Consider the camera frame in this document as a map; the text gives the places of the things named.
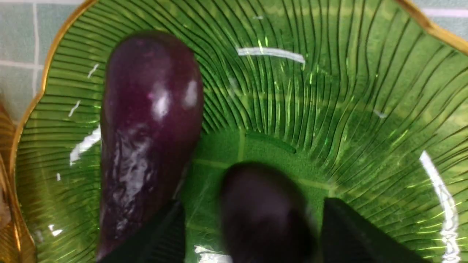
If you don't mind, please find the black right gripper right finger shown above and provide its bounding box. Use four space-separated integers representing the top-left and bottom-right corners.
320 198 429 263

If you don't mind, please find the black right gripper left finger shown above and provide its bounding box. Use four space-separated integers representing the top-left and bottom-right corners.
99 200 186 263

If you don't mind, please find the purple eggplant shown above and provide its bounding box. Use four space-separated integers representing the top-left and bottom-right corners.
97 30 204 263
218 161 318 263

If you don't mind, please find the green glass plate gold rim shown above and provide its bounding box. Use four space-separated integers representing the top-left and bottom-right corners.
9 0 467 263

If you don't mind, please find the amber glass plate gold rim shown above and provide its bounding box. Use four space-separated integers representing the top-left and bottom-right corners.
0 106 37 263

